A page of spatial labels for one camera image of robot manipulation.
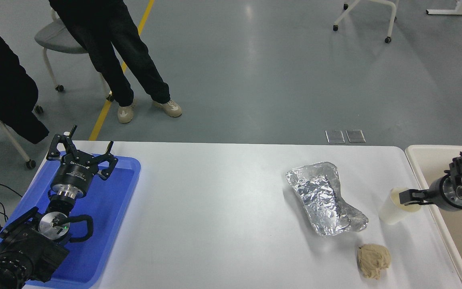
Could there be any white desk foot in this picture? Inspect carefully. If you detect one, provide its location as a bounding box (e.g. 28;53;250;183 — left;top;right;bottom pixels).
426;0;462;16

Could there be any white chair base with casters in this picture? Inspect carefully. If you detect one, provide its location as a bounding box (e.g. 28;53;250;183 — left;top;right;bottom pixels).
332;0;399;44

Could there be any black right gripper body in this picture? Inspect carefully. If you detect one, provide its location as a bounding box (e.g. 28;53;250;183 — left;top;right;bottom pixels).
428;175;453;211

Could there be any seated person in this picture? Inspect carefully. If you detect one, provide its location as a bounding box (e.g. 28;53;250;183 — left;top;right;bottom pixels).
0;5;50;145

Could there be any tan paper ball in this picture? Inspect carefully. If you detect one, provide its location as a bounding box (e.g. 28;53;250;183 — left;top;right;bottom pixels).
357;244;392;280

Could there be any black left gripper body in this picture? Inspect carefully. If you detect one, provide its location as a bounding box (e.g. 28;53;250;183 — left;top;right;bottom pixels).
51;155;100;193

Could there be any standing person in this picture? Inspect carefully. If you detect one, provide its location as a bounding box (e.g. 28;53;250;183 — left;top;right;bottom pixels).
49;0;182;124

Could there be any white leg wheeled chair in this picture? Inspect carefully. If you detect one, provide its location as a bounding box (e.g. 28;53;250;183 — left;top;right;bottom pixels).
0;100;44;169

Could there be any grey seat wheeled chair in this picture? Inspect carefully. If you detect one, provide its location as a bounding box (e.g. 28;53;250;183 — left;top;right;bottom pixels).
34;8;114;102

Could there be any silver foil tray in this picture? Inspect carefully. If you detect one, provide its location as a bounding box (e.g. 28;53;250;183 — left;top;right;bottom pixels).
286;161;369;237

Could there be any blue plastic tray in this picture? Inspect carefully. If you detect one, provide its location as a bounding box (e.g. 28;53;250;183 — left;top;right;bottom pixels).
0;155;141;289

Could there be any silver floor socket plate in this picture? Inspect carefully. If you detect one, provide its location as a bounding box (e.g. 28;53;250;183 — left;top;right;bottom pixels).
325;130;346;144
345;129;366;143

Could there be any pale paper cup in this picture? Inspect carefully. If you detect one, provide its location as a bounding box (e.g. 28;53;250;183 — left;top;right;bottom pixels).
379;187;422;225

